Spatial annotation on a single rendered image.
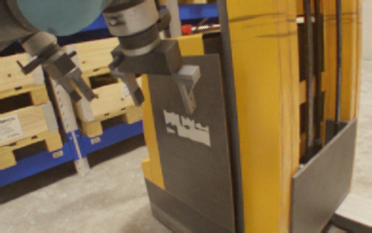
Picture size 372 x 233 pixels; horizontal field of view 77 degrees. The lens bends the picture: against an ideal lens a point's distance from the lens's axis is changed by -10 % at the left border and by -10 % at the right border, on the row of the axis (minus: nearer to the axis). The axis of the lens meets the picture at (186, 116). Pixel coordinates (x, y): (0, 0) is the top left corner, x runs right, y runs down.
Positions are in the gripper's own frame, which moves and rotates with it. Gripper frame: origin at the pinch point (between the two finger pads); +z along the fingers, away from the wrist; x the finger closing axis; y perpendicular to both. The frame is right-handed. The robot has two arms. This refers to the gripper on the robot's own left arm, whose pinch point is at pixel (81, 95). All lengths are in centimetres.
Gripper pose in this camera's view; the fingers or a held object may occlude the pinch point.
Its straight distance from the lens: 84.1
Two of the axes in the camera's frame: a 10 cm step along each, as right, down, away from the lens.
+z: 4.9, 7.5, 4.4
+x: -6.5, -0.3, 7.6
